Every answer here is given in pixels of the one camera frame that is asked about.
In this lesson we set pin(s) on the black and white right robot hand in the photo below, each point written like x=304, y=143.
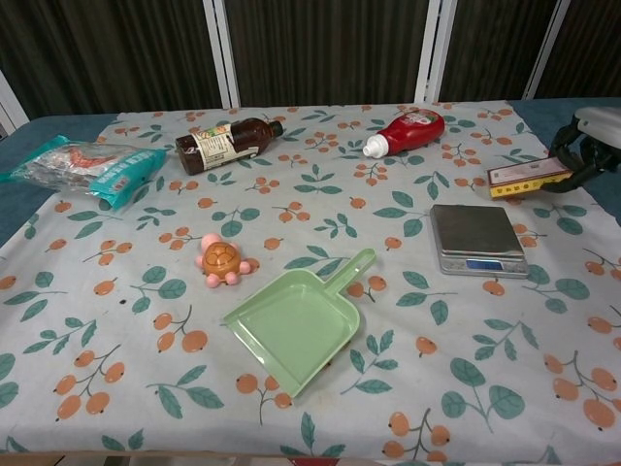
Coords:
x=584, y=145

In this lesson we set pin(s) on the yellow red small box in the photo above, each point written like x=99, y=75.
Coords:
x=524, y=177

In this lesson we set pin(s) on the silver digital kitchen scale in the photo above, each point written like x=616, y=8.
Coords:
x=473, y=233

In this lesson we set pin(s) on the red ketchup bottle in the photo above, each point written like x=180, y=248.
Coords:
x=412, y=128

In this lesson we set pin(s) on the floral fruit print tablecloth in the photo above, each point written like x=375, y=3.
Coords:
x=310, y=301

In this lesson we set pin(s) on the green plastic dustpan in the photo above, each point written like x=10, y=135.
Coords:
x=296, y=325

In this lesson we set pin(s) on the brown sauce bottle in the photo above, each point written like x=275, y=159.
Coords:
x=223, y=143

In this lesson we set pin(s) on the pink and brown turtle toy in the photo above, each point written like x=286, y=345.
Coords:
x=220, y=262

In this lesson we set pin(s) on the teal snack bag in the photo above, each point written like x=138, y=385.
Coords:
x=82, y=167

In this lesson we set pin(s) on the white frame folding screen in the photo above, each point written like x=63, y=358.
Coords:
x=310, y=48

